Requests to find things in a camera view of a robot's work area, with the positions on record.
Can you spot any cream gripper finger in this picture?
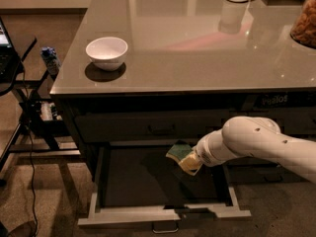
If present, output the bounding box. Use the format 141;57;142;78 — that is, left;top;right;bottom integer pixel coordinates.
179;151;202;176

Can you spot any green and yellow sponge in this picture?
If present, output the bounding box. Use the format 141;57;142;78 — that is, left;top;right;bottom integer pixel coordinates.
166;141;193;163

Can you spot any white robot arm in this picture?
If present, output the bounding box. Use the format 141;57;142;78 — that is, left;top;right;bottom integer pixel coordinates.
179;117;316;183

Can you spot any right cabinet bottom drawer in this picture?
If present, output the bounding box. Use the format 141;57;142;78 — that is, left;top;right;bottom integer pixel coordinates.
228;166;304;184

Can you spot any cabinet drawer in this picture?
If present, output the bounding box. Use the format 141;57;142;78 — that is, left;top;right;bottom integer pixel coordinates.
228;166;304;184
245;107;316;137

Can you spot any open grey middle drawer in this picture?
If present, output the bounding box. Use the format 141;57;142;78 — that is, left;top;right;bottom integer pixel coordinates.
78;146;251;233

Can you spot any grey drawer cabinet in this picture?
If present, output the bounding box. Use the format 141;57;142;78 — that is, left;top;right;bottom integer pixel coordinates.
51;0;316;170

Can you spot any closed grey top drawer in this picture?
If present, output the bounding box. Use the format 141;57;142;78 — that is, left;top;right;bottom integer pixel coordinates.
74;110;233;143

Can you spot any right cabinet top drawer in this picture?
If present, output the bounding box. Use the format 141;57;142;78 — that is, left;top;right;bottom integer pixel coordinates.
245;107;316;137

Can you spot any white ceramic bowl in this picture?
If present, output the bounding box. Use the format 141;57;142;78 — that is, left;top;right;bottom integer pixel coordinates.
86;37;128;71

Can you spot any clear jar of snacks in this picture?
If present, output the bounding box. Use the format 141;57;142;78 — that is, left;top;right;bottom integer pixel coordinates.
290;0;316;48

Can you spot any blue capped water bottle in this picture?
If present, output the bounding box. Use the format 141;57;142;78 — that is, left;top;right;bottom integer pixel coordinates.
40;46;61;76

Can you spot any black laptop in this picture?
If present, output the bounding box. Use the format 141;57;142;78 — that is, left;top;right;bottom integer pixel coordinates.
0;17;18;81

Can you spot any black side table frame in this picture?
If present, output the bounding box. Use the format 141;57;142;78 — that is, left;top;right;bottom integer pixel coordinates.
0;37;77;170

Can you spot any black power cable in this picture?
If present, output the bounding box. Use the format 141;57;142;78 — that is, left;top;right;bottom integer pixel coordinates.
19;66;40;237

